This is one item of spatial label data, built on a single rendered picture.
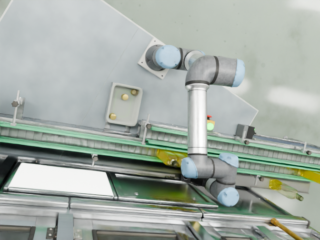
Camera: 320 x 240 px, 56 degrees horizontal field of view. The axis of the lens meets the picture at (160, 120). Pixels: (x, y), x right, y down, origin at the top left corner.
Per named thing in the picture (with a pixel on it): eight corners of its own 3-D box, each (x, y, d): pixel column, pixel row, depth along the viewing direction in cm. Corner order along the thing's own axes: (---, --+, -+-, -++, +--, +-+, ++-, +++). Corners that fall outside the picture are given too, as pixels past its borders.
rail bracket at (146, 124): (137, 141, 167) (142, 146, 155) (143, 111, 165) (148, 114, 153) (142, 141, 168) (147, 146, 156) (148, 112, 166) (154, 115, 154)
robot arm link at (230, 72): (175, 46, 164) (218, 56, 113) (199, 49, 168) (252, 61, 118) (171, 68, 167) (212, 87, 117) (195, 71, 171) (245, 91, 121)
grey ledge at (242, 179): (177, 174, 188) (184, 180, 177) (180, 161, 187) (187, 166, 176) (297, 188, 217) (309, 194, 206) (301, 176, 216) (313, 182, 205)
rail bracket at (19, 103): (14, 119, 156) (5, 126, 135) (19, 87, 155) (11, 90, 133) (24, 120, 158) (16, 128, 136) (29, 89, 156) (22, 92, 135)
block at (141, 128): (135, 135, 173) (137, 137, 166) (138, 119, 172) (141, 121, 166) (141, 136, 174) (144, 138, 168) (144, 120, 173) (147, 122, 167)
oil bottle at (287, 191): (268, 187, 197) (296, 203, 173) (269, 179, 197) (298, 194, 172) (275, 186, 199) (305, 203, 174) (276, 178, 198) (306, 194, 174)
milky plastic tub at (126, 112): (104, 119, 173) (105, 122, 164) (111, 81, 171) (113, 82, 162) (133, 124, 178) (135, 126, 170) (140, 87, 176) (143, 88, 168)
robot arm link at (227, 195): (242, 187, 112) (239, 208, 114) (227, 177, 123) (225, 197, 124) (223, 187, 110) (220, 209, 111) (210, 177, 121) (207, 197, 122)
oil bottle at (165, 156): (155, 155, 172) (166, 166, 151) (157, 146, 171) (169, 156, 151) (165, 157, 173) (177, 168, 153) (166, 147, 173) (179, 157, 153)
